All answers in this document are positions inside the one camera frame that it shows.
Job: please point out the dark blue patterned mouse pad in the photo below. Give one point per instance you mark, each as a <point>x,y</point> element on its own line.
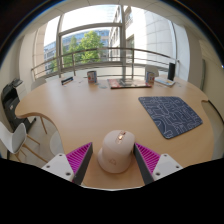
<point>170,115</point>

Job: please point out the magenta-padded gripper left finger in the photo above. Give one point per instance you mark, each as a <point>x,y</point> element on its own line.
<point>78,159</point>

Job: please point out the white printed drink can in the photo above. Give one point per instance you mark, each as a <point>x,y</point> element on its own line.
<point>91,77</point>

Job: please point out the white chair with wooden legs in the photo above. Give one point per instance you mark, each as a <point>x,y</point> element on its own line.
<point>13,138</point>

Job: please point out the black printer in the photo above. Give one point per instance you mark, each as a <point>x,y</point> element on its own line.
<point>11,103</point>

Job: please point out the black cylindrical speaker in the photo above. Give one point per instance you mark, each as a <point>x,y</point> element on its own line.
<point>171,71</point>

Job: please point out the small blue and white box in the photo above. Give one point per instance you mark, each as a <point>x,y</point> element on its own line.
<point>67,80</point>

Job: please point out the red and blue magazine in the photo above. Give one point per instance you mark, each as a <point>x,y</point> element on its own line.
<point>128,83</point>

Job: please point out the light blue book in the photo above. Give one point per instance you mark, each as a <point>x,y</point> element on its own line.
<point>165,81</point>

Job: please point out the metal balcony railing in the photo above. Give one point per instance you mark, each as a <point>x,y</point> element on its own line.
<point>100,62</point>

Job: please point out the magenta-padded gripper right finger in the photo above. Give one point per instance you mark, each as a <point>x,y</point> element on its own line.
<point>149,159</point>

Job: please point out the beige computer mouse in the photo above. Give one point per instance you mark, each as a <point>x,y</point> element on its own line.
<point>115,153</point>

